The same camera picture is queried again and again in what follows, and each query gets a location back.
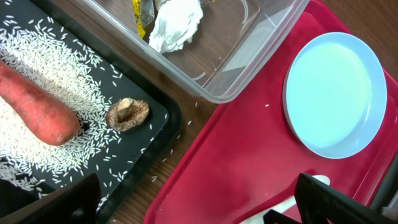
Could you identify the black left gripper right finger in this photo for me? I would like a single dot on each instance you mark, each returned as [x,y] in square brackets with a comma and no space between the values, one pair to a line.
[319,203]

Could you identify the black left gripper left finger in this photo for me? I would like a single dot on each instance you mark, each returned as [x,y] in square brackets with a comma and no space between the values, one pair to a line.
[75,203]

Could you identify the orange carrot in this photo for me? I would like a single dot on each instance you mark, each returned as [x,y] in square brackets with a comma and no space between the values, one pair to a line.
[49,119]

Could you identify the brown mushroom piece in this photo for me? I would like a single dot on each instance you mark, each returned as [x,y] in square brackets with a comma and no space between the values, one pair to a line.
[126,114]

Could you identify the light blue large plate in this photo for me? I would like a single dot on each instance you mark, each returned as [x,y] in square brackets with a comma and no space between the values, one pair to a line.
[335,95]

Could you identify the white rice grains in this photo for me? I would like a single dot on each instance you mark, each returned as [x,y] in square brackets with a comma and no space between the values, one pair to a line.
[62,77]

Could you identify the yellow silver foil wrapper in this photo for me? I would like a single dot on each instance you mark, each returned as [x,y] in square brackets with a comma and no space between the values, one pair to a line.
[144,14]

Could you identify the black waste tray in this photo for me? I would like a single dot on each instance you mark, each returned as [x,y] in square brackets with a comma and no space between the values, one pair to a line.
[136,140]

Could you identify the clear plastic waste bin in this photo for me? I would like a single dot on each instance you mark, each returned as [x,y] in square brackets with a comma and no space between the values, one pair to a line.
[233,42]

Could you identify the white plastic spoon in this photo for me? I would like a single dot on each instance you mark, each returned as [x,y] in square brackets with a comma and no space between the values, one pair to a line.
[280,207]

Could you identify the crumpled white tissue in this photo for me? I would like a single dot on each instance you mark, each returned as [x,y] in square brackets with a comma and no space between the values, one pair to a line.
[175,24]

